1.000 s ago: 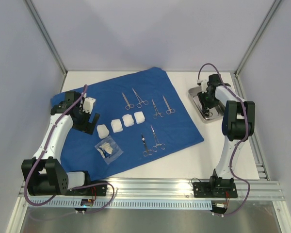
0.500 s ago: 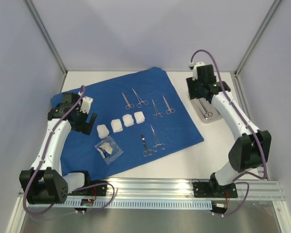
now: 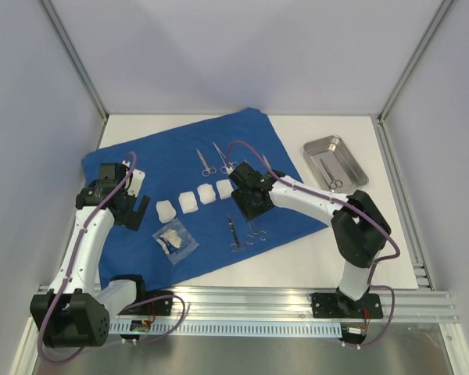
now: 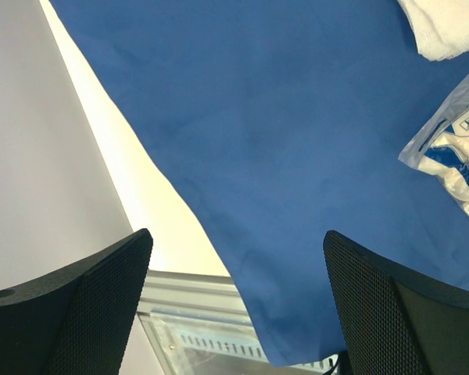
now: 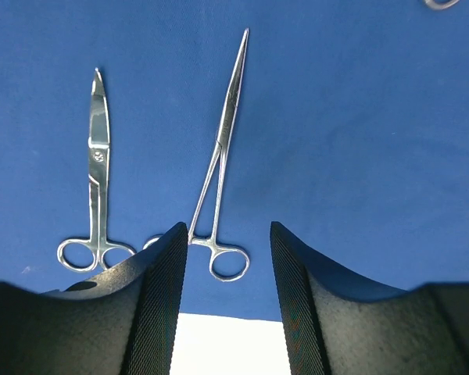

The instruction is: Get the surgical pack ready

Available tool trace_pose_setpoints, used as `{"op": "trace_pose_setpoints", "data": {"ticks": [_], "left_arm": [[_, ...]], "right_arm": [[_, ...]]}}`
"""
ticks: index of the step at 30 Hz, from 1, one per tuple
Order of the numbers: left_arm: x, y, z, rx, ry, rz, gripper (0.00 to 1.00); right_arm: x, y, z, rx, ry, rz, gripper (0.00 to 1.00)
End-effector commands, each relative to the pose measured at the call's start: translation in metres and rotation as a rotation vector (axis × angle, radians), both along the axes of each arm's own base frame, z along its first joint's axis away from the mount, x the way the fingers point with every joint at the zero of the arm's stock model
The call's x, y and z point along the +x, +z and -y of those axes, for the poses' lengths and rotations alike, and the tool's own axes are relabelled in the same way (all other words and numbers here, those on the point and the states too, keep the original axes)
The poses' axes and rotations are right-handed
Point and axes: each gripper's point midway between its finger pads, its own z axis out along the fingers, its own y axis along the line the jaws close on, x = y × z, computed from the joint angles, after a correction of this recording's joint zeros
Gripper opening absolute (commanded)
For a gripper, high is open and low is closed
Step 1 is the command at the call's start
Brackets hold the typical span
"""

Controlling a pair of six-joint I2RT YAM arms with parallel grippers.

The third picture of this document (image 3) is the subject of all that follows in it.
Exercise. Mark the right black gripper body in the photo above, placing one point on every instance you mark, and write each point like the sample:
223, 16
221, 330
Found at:
245, 174

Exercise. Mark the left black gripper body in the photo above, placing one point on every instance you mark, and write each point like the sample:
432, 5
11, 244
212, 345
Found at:
127, 217

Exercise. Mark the long hemostat forceps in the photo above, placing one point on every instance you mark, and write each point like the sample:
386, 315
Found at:
225, 164

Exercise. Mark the straight scissors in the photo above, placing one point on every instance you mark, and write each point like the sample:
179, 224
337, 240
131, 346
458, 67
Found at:
207, 169

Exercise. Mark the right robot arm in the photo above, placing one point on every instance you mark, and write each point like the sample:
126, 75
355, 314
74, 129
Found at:
360, 230

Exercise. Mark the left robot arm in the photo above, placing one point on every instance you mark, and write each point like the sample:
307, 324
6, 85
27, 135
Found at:
72, 314

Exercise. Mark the blue surgical drape cloth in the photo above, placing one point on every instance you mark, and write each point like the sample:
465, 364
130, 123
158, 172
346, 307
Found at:
192, 231

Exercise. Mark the white gauze pad rightmost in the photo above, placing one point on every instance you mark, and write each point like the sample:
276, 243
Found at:
224, 188

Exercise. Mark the white gauze pad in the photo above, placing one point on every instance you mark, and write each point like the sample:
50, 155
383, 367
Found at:
188, 202
206, 194
224, 188
165, 211

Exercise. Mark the white gauze pad leftmost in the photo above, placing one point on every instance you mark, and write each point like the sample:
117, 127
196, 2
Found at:
165, 211

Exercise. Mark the stainless steel instrument tray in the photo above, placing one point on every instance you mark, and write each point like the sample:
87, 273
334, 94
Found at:
334, 151

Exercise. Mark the clear packet with gloves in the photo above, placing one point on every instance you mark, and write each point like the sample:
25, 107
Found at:
175, 241

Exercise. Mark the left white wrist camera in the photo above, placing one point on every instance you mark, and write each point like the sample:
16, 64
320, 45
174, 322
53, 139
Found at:
134, 183

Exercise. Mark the aluminium mounting rail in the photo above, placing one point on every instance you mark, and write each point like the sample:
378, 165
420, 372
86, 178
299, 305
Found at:
294, 304

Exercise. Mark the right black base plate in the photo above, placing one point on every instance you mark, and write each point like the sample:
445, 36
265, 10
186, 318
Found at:
335, 305

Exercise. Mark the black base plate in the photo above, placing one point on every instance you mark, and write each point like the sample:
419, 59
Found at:
335, 305
153, 303

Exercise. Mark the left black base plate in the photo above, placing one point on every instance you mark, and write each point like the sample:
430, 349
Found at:
153, 303

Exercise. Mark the slotted cable duct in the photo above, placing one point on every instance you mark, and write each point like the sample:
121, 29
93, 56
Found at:
299, 329

